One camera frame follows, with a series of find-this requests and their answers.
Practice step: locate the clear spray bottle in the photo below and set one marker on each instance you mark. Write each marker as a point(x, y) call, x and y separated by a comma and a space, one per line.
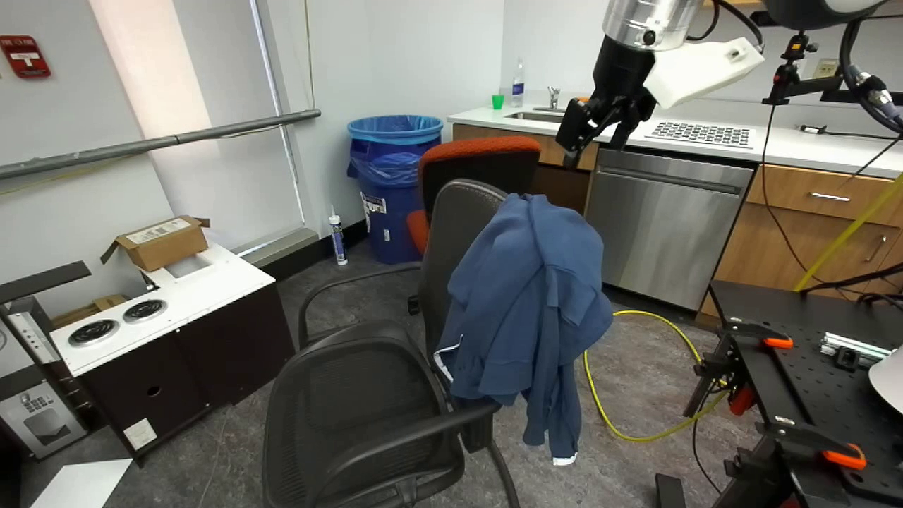
point(337, 241)

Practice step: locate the white paper sheet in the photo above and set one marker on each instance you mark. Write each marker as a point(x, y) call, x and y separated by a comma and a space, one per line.
point(81, 484)

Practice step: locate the white desk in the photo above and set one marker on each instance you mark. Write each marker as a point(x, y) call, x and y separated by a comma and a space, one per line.
point(187, 357)

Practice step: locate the orange office chair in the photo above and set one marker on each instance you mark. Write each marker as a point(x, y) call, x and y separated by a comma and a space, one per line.
point(481, 157)

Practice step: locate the white plate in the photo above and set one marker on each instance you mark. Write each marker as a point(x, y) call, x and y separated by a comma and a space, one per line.
point(890, 381)

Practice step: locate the cardboard box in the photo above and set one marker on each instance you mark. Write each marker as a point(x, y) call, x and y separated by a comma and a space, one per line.
point(159, 243)

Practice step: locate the green cup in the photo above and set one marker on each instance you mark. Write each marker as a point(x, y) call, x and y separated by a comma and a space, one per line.
point(499, 102)

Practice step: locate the white appliance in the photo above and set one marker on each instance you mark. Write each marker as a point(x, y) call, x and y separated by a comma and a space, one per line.
point(821, 197)

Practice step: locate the clear water bottle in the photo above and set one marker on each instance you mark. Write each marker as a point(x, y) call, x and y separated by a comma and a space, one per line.
point(519, 85)

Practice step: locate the stainless steel dishwasher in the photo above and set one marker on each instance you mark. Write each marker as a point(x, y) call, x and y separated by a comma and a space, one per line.
point(667, 226)

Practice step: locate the silver metal block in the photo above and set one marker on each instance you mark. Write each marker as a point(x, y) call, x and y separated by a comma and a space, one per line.
point(857, 344)

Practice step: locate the black tray shelf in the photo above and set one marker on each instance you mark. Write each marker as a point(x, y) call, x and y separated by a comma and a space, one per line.
point(47, 281)

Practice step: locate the white drying mat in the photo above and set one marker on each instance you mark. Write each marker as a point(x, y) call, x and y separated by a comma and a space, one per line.
point(702, 134)

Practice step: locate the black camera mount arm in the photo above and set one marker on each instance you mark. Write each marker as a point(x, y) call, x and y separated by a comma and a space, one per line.
point(799, 85)

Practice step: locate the grey wall rail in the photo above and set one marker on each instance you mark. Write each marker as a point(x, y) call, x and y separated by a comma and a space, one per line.
point(142, 145)

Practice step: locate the chrome faucet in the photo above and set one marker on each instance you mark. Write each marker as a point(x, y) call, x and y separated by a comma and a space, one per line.
point(554, 99)

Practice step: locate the black mesh armchair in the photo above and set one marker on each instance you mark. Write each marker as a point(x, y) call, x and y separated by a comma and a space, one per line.
point(368, 413)

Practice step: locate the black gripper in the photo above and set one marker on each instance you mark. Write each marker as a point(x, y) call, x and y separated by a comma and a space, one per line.
point(623, 80)

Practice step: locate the blue trash bin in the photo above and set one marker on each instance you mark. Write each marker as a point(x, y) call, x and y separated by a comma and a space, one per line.
point(397, 178)

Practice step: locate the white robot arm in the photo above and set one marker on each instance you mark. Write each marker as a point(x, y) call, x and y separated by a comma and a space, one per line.
point(651, 23)

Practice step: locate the red wall sign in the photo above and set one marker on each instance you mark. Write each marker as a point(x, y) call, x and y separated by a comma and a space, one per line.
point(25, 56)

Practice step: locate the black computer tower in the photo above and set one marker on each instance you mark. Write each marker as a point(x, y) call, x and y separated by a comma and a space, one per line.
point(39, 413)

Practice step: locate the orange black clamp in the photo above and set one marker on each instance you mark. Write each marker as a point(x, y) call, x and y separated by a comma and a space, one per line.
point(753, 336)
point(843, 459)

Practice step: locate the blue hoodie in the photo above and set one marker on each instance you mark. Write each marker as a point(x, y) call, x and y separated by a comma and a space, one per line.
point(526, 312)

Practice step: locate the black perforated table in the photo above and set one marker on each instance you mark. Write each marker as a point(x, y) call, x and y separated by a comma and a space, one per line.
point(808, 395)

